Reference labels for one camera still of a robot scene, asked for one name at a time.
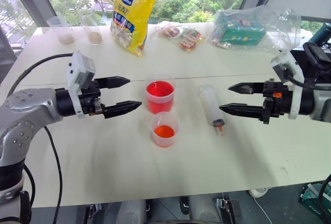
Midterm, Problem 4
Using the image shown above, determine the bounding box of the grey rounded shape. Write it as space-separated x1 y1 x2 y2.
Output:
188 194 222 223
117 200 147 224

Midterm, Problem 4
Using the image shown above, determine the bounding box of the yellow snack bag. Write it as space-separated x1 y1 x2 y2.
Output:
110 0 163 58

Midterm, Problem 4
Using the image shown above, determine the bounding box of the clear plastic bag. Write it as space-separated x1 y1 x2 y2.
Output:
210 4 303 51

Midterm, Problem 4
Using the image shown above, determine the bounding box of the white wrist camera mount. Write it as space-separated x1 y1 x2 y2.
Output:
66 51 97 119
270 51 306 120

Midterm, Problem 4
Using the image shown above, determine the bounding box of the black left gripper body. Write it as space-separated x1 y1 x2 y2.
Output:
79 78 107 117

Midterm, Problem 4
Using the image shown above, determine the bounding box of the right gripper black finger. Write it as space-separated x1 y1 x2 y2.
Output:
228 82 265 96
219 102 265 119

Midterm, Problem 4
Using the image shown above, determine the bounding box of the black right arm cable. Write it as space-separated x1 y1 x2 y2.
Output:
283 42 331 91

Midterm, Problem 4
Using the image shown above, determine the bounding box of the red snack packet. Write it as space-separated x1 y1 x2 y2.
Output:
157 24 182 38
178 28 206 52

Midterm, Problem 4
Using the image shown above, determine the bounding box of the small cup orange liquid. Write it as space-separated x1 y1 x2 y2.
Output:
151 112 179 148

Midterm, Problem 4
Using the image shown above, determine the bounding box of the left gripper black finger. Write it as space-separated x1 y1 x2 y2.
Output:
97 76 131 89
103 100 143 120

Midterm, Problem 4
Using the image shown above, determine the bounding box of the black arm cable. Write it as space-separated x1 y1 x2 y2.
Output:
283 42 331 91
7 53 74 98

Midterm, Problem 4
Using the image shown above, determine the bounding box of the teal power tool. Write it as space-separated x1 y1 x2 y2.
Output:
310 22 331 46

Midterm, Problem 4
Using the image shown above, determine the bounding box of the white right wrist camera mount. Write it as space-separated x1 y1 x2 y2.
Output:
270 51 306 120

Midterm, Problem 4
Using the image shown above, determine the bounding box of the black floor cable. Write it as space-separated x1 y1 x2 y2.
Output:
317 174 331 222

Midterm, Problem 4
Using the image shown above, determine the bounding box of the black hanging body cable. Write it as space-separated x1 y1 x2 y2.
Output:
43 126 64 224

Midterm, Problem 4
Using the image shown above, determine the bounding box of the cup of red liquid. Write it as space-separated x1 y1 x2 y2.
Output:
144 73 176 114

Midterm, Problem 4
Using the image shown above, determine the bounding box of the clear plastic syringe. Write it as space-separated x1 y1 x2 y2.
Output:
198 84 226 136

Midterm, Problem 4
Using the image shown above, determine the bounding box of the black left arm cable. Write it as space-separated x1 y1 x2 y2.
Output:
7 53 74 98

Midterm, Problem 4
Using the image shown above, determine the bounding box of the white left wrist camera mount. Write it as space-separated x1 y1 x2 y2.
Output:
66 51 97 119

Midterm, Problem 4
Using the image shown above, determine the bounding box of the clear cup with grains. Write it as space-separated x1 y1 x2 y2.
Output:
79 11 103 46
46 16 76 45

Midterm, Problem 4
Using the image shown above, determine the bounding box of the white floor cable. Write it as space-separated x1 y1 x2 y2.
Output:
252 197 275 224

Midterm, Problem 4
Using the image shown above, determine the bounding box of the green cardboard box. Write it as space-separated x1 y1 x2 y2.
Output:
219 14 267 46

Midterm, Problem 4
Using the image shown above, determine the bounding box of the white round floor object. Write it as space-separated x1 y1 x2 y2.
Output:
248 187 269 198

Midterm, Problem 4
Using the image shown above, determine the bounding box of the green floor box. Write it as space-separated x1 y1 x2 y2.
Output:
298 182 331 219

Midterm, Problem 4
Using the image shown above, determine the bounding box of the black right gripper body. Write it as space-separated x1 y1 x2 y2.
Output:
259 78 294 125

